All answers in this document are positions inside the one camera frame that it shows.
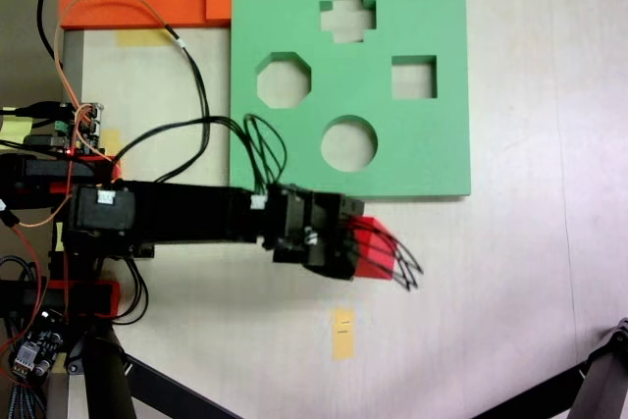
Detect circuit board with wires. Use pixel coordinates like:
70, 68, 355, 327
53, 102, 107, 155

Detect black cable pair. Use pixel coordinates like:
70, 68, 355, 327
156, 24, 213, 184

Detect small black converter board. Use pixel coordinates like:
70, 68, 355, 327
9, 308, 68, 386

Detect black gripper wire loops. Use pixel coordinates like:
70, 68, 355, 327
350, 227, 424, 293

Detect red square block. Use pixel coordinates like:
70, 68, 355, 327
350, 215, 399, 284

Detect yellow sticky note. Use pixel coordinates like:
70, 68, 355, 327
0, 117, 31, 145

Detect black power cable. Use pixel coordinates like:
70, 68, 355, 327
37, 0, 59, 61

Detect braided black white cable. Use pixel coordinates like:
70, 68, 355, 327
7, 379, 48, 419

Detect red table clamp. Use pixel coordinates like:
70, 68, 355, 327
46, 279, 122, 318

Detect green shape sorter board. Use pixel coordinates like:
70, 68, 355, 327
228, 0, 473, 202

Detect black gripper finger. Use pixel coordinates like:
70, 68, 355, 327
302, 240, 356, 282
341, 196, 367, 221

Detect black arm wire loops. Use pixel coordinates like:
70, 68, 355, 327
242, 113, 288, 194

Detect yellow tape piece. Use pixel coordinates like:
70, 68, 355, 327
116, 29, 171, 47

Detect black cable loop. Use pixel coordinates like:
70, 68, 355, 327
110, 256, 151, 326

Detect red wire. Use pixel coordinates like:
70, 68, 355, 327
0, 225, 48, 366

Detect thick grey tripod leg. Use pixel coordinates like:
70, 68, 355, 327
571, 316, 628, 419

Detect black plug cable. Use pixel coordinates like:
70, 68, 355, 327
0, 100, 63, 121

